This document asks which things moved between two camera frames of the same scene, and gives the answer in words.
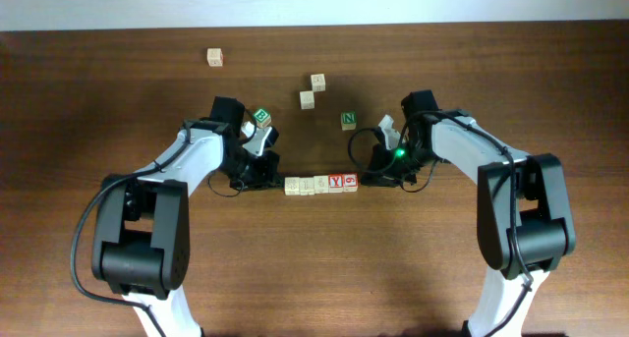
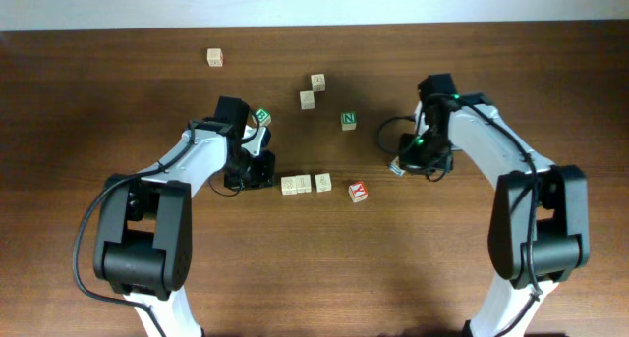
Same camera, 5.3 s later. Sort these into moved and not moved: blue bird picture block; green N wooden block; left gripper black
Moved: blue bird picture block
Not moved: green N wooden block; left gripper black
